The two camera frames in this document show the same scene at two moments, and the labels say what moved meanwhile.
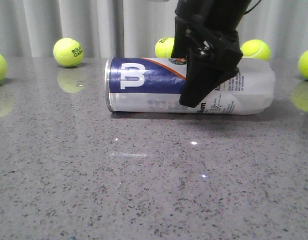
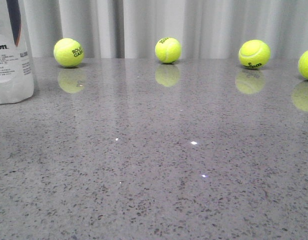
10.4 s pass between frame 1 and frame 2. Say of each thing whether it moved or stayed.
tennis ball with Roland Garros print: stayed
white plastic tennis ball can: moved
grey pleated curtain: stayed
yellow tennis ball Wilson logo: stayed
